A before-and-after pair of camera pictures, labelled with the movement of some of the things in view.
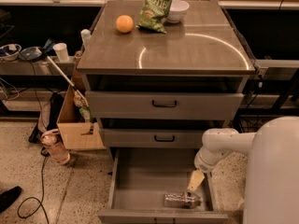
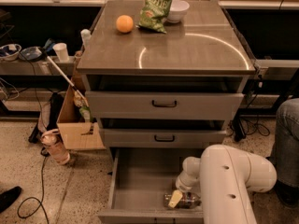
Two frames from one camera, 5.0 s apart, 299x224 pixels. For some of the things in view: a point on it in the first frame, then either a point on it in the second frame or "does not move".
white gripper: (202, 162) -> (183, 184)
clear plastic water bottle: (181, 200) does not move
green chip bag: (156, 8) does not move
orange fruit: (124, 23) does not move
